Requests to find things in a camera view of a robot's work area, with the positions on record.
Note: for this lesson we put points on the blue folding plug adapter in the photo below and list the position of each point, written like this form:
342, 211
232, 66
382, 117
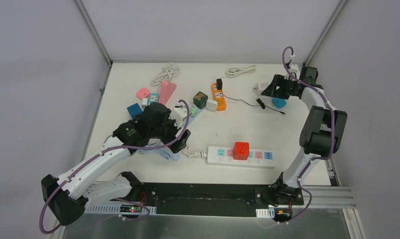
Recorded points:
279, 103

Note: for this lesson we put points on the black plug adapter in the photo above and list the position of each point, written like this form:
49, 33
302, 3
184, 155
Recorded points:
219, 84

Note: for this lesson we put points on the light green plug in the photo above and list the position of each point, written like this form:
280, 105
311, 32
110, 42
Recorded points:
194, 110

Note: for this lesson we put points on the teal power strip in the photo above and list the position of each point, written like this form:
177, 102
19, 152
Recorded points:
153, 98

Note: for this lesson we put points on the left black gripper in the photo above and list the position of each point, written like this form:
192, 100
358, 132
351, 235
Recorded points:
175, 138

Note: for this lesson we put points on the pink wedge power strip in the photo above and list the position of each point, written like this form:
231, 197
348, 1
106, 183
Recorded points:
166, 91

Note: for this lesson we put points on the small white cube adapter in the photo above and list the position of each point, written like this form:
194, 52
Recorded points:
211, 105

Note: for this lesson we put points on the dark blue cube adapter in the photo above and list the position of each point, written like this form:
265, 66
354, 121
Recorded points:
134, 110

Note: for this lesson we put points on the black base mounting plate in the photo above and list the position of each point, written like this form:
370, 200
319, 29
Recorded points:
226, 200

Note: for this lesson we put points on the light blue power strip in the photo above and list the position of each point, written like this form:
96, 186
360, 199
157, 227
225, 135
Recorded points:
187, 152

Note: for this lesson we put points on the dark green cube adapter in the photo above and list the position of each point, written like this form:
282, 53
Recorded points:
200, 100

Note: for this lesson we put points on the pink square adapter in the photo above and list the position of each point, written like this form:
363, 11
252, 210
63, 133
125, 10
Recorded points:
143, 93

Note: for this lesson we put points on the small white plug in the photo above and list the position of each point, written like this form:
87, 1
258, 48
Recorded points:
144, 102

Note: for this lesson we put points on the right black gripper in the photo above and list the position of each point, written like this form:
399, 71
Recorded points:
271, 91

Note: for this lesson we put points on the red cube socket adapter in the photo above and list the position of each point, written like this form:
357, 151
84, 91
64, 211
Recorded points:
241, 151

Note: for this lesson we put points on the orange power strip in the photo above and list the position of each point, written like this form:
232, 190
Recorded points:
219, 97

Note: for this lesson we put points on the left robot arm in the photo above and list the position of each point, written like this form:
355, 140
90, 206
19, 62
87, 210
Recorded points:
71, 193

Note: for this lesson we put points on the white tiger cube adapter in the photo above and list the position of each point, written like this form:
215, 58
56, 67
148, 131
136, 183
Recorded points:
260, 87

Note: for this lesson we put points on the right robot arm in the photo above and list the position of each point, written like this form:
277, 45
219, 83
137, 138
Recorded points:
320, 136

